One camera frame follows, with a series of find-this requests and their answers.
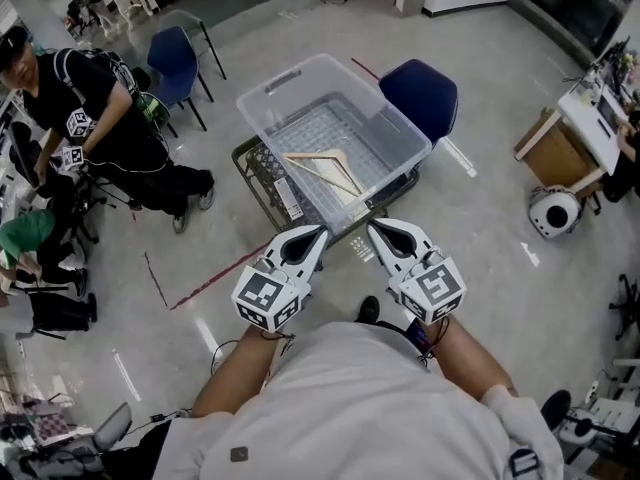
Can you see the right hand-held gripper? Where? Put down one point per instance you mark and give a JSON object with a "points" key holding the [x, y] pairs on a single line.
{"points": [[432, 290]]}

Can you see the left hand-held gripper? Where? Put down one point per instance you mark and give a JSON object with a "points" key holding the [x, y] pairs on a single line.
{"points": [[270, 298]]}

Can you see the wooden clothes hanger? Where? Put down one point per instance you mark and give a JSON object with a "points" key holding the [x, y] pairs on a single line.
{"points": [[310, 155]]}

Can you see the clear plastic storage bin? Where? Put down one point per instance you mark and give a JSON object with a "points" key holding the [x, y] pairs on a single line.
{"points": [[395, 138]]}

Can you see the person's right forearm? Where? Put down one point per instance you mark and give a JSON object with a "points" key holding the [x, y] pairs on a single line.
{"points": [[470, 363]]}

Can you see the person's left forearm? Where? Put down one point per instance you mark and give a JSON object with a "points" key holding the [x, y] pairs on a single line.
{"points": [[235, 373]]}

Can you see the brown cardboard box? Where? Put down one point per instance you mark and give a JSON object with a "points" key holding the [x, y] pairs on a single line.
{"points": [[555, 153]]}

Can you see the grey remote control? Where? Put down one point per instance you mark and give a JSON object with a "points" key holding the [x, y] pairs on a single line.
{"points": [[289, 198]]}

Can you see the person's black left shoe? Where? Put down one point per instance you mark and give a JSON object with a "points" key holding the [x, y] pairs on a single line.
{"points": [[369, 310]]}

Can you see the person's black shoe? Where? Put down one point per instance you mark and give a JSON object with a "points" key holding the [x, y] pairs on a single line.
{"points": [[555, 408], [369, 310]]}

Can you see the small black electronic module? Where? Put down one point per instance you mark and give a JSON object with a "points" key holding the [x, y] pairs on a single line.
{"points": [[419, 335]]}

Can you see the black mesh side table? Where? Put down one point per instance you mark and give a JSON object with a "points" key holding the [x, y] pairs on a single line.
{"points": [[255, 168]]}

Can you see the white pet carrier backpack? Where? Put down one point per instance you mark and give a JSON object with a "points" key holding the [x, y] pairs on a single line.
{"points": [[540, 215]]}

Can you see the dark blue padded chair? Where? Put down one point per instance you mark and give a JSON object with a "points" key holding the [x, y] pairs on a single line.
{"points": [[420, 98]]}

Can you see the person's white shirt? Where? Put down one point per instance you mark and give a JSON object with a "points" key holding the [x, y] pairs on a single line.
{"points": [[350, 408]]}

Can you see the person's black right shoe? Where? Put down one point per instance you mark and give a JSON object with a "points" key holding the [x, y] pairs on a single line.
{"points": [[555, 408]]}

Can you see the white wooden-framed desk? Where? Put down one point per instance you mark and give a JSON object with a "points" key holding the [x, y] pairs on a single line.
{"points": [[585, 113]]}

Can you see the black chair base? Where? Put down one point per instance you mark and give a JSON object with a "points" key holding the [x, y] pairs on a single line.
{"points": [[627, 308]]}

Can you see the blue plastic chair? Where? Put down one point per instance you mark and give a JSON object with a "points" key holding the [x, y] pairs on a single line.
{"points": [[172, 63]]}

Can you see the white power strip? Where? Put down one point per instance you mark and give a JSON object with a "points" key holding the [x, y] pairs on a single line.
{"points": [[592, 392]]}

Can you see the grey office chair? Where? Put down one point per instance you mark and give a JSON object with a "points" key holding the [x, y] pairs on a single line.
{"points": [[112, 425]]}

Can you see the white machine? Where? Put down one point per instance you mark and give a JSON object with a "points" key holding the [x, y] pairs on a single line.
{"points": [[600, 418]]}

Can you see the black office chair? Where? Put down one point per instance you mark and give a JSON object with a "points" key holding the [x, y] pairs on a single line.
{"points": [[25, 153]]}

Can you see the checkered board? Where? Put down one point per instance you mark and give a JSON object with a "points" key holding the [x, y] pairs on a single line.
{"points": [[49, 427]]}

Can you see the grey chair black frame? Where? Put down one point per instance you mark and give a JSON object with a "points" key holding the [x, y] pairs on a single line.
{"points": [[180, 18]]}

